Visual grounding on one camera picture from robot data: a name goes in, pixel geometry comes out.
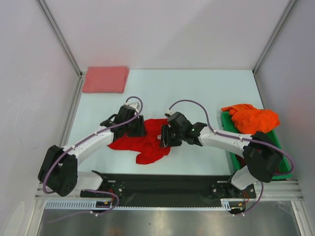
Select orange t-shirt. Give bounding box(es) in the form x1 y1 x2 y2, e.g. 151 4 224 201
221 104 281 134

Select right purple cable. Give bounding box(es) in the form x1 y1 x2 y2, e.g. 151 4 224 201
167 99 296 176

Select green plastic bin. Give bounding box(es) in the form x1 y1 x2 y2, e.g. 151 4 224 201
220 112 292 180

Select slotted cable duct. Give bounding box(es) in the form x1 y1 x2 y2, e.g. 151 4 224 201
45 198 249 211

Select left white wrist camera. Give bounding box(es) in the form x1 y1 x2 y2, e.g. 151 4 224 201
125 102 141 113

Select aluminium frame post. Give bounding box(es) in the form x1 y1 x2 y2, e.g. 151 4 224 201
35 0 83 78
252 0 298 76

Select folded pink t-shirt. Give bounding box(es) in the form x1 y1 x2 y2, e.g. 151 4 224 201
82 66 129 93

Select left aluminium frame post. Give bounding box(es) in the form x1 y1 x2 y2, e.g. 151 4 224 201
35 0 83 78

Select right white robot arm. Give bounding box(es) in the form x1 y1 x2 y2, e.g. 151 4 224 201
160 112 283 197

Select left aluminium side rail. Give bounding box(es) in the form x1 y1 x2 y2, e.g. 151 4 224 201
58 72 86 147

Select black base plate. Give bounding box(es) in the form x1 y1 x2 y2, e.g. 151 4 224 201
80 174 256 208

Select dark red t-shirt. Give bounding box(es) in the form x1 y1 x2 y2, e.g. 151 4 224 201
238 158 280 175

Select right aluminium frame post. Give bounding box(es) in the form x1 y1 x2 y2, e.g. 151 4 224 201
252 0 298 76

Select aluminium front rail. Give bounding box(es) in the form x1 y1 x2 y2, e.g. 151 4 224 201
34 180 304 201

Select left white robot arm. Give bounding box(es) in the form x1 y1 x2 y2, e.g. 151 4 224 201
38 102 146 197

